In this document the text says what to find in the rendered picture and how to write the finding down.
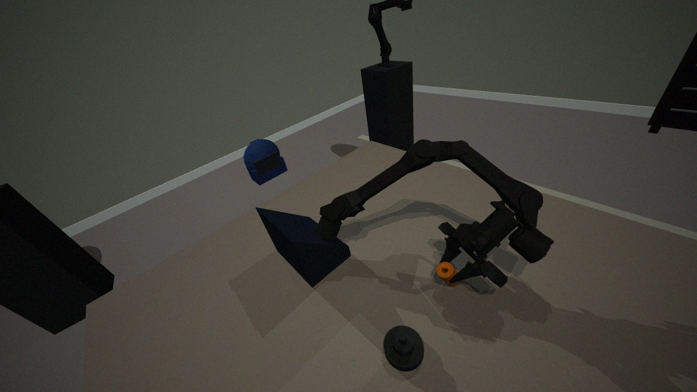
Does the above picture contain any orange tapered knob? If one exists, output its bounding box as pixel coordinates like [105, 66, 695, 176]
[437, 262, 460, 287]

